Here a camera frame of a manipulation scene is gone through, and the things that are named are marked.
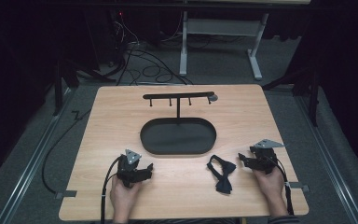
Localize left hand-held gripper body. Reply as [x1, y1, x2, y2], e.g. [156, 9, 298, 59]
[116, 148, 145, 189]

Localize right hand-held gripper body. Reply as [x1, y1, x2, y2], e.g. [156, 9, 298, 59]
[249, 138, 286, 175]

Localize black bow tie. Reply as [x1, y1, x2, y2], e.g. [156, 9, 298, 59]
[206, 154, 238, 195]

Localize person's left hand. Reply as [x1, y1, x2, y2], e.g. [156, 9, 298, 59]
[109, 175, 144, 218]

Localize person's right hand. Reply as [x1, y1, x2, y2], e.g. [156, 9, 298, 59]
[253, 167, 289, 217]

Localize grey tape strip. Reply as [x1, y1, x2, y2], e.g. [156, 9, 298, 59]
[284, 181, 310, 193]
[54, 189, 78, 201]

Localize black hanger rack with tray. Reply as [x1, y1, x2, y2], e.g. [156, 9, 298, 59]
[139, 91, 219, 156]

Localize black metal stand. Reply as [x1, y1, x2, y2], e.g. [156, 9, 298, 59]
[53, 57, 117, 117]
[261, 66, 321, 128]

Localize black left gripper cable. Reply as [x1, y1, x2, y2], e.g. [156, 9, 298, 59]
[100, 156, 123, 224]

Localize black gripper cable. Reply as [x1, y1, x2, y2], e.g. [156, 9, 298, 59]
[268, 155, 295, 217]
[100, 156, 123, 224]

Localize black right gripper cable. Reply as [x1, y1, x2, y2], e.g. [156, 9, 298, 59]
[268, 155, 295, 217]

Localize metal floor rail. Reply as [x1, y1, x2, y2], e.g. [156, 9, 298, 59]
[0, 87, 76, 224]
[293, 92, 358, 224]

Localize black floor cable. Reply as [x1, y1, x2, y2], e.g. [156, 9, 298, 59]
[41, 107, 93, 194]

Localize tangle of black floor cables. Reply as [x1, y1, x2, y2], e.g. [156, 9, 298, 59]
[106, 12, 195, 87]

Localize white metal desk frame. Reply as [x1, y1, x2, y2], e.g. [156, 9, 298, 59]
[178, 10, 270, 81]

